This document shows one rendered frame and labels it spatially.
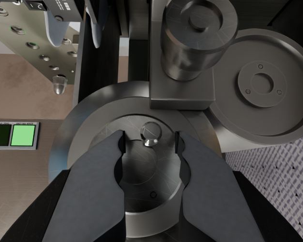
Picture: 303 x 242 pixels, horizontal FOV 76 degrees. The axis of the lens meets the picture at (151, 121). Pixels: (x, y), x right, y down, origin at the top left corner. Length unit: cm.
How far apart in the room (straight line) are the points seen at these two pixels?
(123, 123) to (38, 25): 29
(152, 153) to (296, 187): 18
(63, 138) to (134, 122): 7
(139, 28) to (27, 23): 28
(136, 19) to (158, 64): 40
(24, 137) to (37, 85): 204
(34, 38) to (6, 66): 246
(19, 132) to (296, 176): 56
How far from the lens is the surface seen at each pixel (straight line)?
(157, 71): 15
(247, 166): 37
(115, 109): 17
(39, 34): 42
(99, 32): 21
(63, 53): 46
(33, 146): 57
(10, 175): 60
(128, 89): 18
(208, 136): 18
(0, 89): 281
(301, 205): 28
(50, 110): 244
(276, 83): 23
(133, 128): 15
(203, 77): 16
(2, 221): 61
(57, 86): 57
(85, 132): 17
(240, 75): 21
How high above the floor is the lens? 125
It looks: 12 degrees down
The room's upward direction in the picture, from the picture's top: 180 degrees counter-clockwise
